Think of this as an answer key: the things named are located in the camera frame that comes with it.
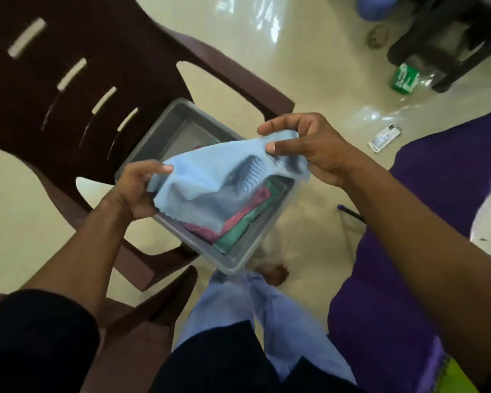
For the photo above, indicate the blue plastic bucket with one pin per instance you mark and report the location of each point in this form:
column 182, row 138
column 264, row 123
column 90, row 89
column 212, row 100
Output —
column 376, row 6

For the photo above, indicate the grey plastic tub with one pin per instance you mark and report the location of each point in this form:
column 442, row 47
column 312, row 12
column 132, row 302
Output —
column 180, row 118

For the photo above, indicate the person's left hand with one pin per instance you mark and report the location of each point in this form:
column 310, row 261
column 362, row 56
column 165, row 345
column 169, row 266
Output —
column 133, row 192

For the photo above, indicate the teal zigzag edged cloth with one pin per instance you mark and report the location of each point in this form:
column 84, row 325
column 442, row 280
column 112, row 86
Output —
column 245, row 231

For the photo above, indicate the person's right forearm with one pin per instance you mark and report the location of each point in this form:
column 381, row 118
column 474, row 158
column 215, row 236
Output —
column 433, row 261

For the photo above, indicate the pink zigzag edged cloth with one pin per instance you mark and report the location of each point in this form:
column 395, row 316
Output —
column 245, row 212

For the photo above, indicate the black plastic stool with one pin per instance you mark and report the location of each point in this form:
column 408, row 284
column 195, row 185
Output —
column 433, row 32

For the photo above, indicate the white zigzag edged cloth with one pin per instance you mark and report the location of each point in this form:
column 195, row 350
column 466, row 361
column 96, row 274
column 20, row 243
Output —
column 212, row 184

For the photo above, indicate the brown plastic armchair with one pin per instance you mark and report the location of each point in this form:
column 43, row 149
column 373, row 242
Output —
column 106, row 57
column 147, row 323

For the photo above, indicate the green ribbed mat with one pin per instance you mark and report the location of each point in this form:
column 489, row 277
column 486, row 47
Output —
column 454, row 376

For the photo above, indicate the person's black shirt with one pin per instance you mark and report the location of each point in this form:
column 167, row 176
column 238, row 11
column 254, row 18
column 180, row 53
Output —
column 41, row 335

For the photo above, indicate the purple tablecloth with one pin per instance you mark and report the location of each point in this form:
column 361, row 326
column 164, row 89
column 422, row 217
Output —
column 393, row 282

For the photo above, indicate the white camlin card package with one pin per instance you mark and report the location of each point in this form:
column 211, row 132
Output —
column 384, row 137

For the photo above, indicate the green packet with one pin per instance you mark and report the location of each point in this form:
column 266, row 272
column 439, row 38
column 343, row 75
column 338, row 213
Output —
column 405, row 78

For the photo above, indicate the person's right hand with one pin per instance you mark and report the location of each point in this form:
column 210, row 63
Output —
column 323, row 155

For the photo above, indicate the person's right foot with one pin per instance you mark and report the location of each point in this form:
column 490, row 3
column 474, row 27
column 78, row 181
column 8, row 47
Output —
column 272, row 274

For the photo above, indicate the person's light blue trousers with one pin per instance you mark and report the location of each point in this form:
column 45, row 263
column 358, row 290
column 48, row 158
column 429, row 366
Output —
column 270, row 315

